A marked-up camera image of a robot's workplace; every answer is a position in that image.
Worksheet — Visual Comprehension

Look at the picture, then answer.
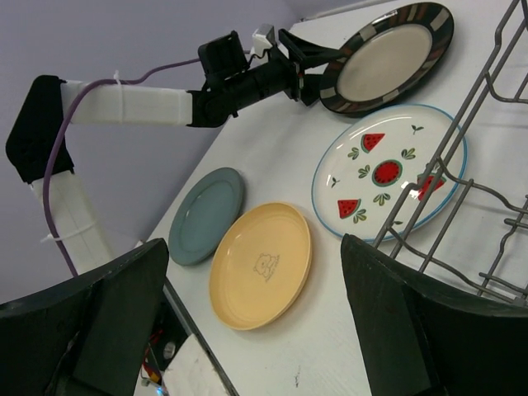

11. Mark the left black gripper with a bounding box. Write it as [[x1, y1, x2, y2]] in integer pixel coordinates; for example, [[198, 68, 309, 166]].
[[243, 29, 345, 106]]

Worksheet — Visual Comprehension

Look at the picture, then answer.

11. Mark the blue-grey plate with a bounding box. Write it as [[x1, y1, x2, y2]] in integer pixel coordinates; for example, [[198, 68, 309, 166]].
[[167, 167, 245, 266]]

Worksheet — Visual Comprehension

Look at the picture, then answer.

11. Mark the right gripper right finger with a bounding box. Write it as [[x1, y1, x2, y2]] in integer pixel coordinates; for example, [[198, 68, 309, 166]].
[[341, 234, 527, 395]]

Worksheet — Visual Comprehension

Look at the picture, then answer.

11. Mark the watermelon pattern plate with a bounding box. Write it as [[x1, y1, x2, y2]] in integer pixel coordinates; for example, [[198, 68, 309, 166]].
[[311, 105, 458, 243]]

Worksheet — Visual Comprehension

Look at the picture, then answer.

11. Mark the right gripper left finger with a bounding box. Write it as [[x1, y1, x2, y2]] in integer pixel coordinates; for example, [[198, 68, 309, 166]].
[[1, 238, 169, 395]]

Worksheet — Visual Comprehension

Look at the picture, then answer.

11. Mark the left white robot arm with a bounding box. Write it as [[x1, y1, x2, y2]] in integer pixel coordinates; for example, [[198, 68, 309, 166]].
[[6, 25, 342, 276]]

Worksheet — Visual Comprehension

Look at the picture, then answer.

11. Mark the yellow plate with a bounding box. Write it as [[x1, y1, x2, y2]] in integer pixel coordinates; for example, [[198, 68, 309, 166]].
[[209, 202, 312, 331]]

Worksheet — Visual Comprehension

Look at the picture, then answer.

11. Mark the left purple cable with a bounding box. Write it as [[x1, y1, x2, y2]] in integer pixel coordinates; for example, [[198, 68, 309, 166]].
[[43, 57, 207, 277]]

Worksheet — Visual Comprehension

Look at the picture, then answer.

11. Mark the grey wire dish rack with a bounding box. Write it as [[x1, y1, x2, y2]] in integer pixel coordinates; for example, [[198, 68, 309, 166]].
[[375, 1, 527, 307]]

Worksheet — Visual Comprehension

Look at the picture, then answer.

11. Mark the black rimmed plate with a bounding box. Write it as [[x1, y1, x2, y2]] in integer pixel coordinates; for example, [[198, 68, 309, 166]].
[[319, 2, 455, 116]]

